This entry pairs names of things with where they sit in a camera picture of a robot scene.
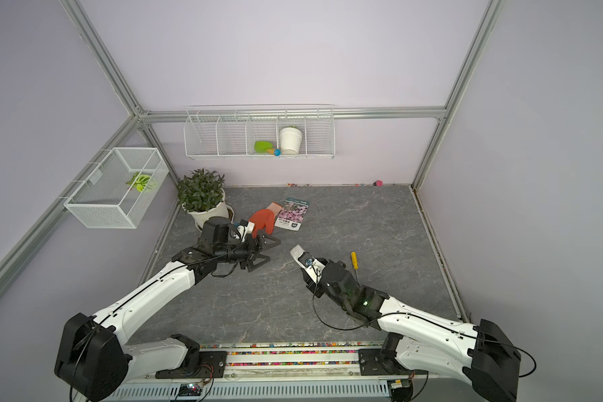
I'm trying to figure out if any green toy trowel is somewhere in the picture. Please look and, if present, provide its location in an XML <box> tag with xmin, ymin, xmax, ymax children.
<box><xmin>254</xmin><ymin>141</ymin><xmax>281</xmax><ymax>157</ymax></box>

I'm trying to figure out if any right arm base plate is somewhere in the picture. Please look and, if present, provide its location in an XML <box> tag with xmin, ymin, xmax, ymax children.
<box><xmin>358</xmin><ymin>348</ymin><xmax>427</xmax><ymax>376</ymax></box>

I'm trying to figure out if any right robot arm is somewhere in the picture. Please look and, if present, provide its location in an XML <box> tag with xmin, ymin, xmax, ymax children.
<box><xmin>296</xmin><ymin>253</ymin><xmax>522</xmax><ymax>401</ymax></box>

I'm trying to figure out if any flower seed packet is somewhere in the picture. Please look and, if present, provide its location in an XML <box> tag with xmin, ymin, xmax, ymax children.
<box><xmin>275</xmin><ymin>198</ymin><xmax>310</xmax><ymax>231</ymax></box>

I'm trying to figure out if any potted green plant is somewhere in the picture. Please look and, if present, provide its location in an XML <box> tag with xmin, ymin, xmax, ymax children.
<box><xmin>177</xmin><ymin>169</ymin><xmax>230</xmax><ymax>230</ymax></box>

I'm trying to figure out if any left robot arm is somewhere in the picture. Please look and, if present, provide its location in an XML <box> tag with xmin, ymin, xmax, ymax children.
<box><xmin>54</xmin><ymin>217</ymin><xmax>281</xmax><ymax>401</ymax></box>

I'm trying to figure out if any white wire basket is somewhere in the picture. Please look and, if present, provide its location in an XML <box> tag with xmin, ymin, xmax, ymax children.
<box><xmin>64</xmin><ymin>147</ymin><xmax>169</xmax><ymax>229</ymax></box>

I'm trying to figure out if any orange rubber glove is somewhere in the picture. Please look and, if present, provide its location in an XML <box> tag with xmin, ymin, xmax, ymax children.
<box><xmin>249</xmin><ymin>203</ymin><xmax>283</xmax><ymax>239</ymax></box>

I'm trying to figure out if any yellow handled screwdriver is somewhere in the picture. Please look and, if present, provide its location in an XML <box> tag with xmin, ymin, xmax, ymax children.
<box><xmin>350</xmin><ymin>251</ymin><xmax>359</xmax><ymax>271</ymax></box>

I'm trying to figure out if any green item in basket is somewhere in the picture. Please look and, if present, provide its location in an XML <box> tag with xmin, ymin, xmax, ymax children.
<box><xmin>126</xmin><ymin>173</ymin><xmax>157</xmax><ymax>193</ymax></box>

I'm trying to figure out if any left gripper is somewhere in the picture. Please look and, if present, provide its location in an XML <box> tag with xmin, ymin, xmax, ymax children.
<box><xmin>215</xmin><ymin>229</ymin><xmax>281</xmax><ymax>271</ymax></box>

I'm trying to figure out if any small white pot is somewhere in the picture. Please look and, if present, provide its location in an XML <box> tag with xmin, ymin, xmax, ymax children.
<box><xmin>279</xmin><ymin>127</ymin><xmax>303</xmax><ymax>155</ymax></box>

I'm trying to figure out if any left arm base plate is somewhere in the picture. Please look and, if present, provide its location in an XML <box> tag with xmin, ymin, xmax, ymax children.
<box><xmin>155</xmin><ymin>350</ymin><xmax>228</xmax><ymax>380</ymax></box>

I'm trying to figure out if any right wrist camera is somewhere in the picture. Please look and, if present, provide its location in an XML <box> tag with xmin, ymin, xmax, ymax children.
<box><xmin>290</xmin><ymin>245</ymin><xmax>325</xmax><ymax>284</ymax></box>

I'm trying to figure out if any long white wire shelf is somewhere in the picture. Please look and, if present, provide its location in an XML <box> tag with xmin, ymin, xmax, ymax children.
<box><xmin>184</xmin><ymin>104</ymin><xmax>336</xmax><ymax>159</ymax></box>

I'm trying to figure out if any white vent grille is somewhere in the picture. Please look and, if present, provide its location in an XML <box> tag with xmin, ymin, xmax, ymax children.
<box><xmin>106</xmin><ymin>380</ymin><xmax>390</xmax><ymax>401</ymax></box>

